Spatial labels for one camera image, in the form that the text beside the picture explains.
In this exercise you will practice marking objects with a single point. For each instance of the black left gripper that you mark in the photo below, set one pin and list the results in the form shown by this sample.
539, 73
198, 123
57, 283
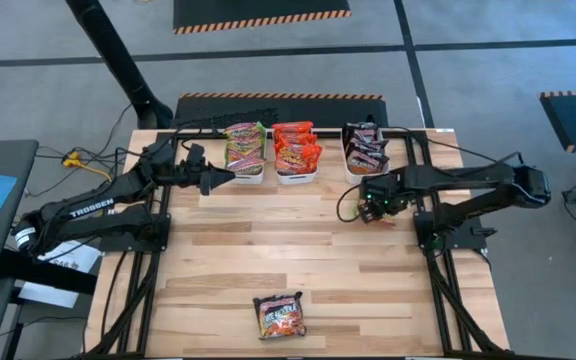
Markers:
183, 172

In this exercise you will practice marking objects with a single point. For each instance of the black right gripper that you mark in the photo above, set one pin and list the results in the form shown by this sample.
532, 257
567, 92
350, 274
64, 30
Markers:
385, 192

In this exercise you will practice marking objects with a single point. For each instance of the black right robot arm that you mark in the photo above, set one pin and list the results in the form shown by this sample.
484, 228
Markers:
468, 175

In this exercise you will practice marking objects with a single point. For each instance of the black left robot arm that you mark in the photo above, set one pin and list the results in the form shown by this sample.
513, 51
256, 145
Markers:
90, 207

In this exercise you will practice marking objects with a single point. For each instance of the white plastic bin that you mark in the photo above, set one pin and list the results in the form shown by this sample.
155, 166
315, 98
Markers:
248, 177
295, 179
355, 177

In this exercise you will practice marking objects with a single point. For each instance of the yellow power plug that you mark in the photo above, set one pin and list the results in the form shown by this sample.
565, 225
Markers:
72, 160

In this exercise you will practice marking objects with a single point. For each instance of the white paper sheet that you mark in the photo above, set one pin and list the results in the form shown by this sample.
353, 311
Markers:
75, 260

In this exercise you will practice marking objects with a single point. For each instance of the black desk foot bar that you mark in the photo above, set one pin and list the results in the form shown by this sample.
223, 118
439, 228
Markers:
43, 272

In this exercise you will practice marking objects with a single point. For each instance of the grey desk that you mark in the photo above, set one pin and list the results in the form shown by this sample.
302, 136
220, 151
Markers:
8, 160

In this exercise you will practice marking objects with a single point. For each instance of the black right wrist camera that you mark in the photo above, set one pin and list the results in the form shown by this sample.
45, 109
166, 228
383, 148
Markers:
370, 214

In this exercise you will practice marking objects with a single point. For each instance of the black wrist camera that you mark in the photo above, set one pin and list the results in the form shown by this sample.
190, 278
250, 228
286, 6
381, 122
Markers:
197, 152
370, 214

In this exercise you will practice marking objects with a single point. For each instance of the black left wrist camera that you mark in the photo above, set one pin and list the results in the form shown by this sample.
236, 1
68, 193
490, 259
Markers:
197, 152

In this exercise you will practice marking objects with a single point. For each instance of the black camera stand pole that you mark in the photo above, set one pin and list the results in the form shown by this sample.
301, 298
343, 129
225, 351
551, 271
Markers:
113, 55

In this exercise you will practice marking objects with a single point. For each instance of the black metal table frame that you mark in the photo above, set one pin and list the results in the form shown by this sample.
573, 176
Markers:
143, 325

